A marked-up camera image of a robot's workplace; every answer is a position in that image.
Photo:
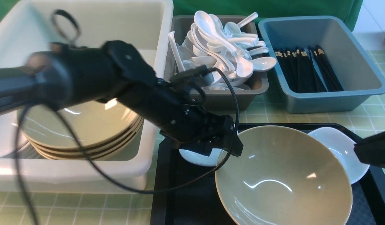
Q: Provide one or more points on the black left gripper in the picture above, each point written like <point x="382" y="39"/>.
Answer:
<point x="201" y="131"/>

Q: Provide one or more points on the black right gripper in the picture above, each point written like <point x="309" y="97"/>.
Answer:
<point x="371" y="150"/>

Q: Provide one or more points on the white square dish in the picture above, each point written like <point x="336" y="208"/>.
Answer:
<point x="201" y="160"/>
<point x="342" y="147"/>

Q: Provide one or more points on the tan noodle bowl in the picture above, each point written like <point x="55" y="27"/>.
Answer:
<point x="284" y="177"/>

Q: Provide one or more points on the black serving tray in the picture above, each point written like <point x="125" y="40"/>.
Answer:
<point x="199" y="203"/>

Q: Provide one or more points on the teal plastic bin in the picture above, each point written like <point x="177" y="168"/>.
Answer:
<point x="359" y="76"/>

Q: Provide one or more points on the pile of white spoons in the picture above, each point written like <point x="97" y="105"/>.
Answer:
<point x="233" y="54"/>

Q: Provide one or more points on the stack of tan bowls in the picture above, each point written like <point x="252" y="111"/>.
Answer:
<point x="102" y="129"/>

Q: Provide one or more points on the grey plastic bin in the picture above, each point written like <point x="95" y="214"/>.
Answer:
<point x="216" y="100"/>

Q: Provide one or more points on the chopsticks pile in bin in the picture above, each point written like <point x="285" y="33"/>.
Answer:
<point x="308" y="70"/>

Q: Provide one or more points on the green backdrop cloth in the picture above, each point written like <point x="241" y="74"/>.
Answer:
<point x="345" y="10"/>

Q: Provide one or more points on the white plastic tub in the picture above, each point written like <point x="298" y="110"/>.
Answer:
<point x="27" y="28"/>

